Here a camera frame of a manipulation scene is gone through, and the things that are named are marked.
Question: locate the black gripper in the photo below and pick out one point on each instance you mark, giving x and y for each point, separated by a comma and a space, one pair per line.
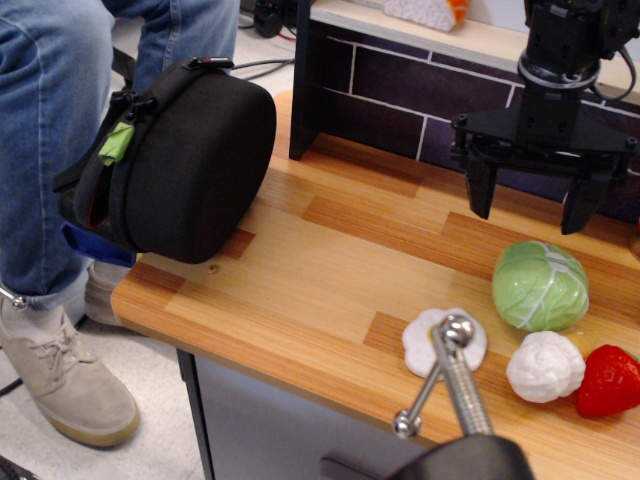
545, 133

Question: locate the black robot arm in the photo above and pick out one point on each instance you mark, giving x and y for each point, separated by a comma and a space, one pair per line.
568, 40

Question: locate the black zipper bag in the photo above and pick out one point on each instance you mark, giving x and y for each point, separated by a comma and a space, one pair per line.
199, 155

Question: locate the green tape zipper pull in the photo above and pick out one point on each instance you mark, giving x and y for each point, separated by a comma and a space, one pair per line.
116, 144

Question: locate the green toy cabbage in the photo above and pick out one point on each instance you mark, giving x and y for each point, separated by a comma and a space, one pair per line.
539, 286

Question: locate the white toy garlic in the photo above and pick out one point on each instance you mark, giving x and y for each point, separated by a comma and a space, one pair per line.
546, 367

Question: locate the white orange toy food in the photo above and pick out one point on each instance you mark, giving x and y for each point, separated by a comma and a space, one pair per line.
442, 15

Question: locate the white toy fried egg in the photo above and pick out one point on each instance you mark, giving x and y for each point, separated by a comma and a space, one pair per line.
420, 356

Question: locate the dark brick pattern backsplash shelf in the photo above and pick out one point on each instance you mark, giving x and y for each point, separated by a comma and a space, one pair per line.
395, 96

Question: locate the red toy strawberry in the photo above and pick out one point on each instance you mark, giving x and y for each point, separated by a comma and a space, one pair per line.
611, 383

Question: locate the black clamp body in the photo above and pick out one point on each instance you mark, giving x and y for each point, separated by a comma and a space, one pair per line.
471, 457

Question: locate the person leg in jeans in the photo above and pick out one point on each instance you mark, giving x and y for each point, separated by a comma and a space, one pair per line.
56, 59

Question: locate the beige suede shoe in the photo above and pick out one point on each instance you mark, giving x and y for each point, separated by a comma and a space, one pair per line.
71, 387

